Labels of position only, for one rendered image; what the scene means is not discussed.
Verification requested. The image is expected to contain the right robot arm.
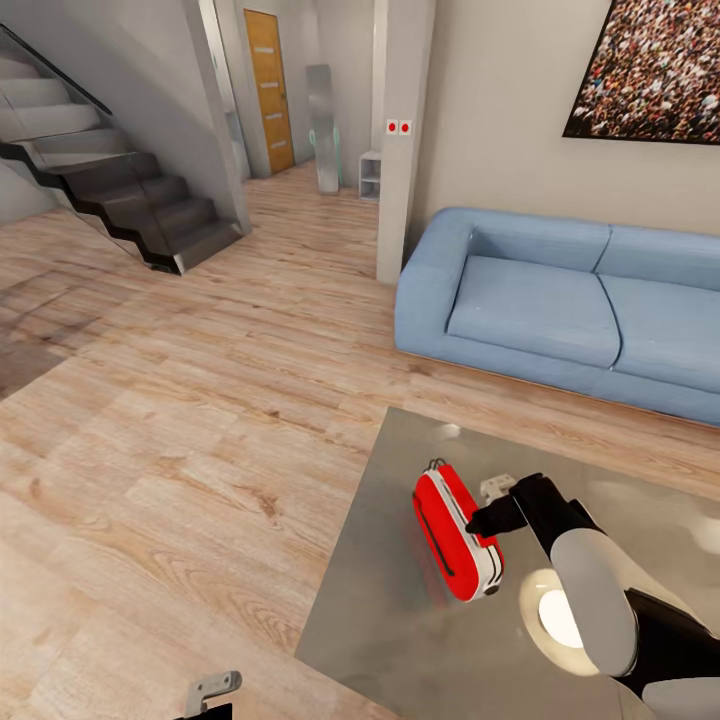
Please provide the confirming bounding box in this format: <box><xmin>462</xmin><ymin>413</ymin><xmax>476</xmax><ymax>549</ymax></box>
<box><xmin>465</xmin><ymin>472</ymin><xmax>720</xmax><ymax>720</ymax></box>

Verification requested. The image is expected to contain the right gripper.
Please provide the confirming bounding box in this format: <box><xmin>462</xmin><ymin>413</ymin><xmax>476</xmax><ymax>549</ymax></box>
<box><xmin>465</xmin><ymin>498</ymin><xmax>518</xmax><ymax>538</ymax></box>

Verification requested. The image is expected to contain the radio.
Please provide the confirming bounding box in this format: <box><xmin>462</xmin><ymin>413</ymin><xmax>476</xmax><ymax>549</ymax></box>
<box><xmin>413</xmin><ymin>464</ymin><xmax>504</xmax><ymax>603</ymax></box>

